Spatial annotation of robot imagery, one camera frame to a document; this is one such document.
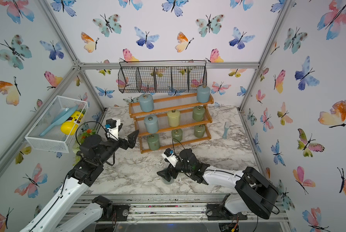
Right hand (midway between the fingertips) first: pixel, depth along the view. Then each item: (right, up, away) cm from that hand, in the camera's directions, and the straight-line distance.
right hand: (163, 165), depth 78 cm
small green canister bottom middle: (+7, +16, +16) cm, 23 cm away
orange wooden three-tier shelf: (+12, +34, +6) cm, 36 cm away
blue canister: (-8, +33, -3) cm, 34 cm away
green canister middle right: (+20, +28, +11) cm, 36 cm away
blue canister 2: (+22, +39, +3) cm, 45 cm away
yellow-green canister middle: (+6, +26, +8) cm, 28 cm away
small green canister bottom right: (+22, +17, +18) cm, 33 cm away
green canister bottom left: (-7, +12, +13) cm, 19 cm away
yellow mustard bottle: (-44, +21, -8) cm, 50 cm away
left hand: (-14, +20, -9) cm, 27 cm away
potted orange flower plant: (-45, +16, +4) cm, 48 cm away
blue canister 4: (+2, -6, -6) cm, 9 cm away
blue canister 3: (-7, +23, +5) cm, 24 cm away
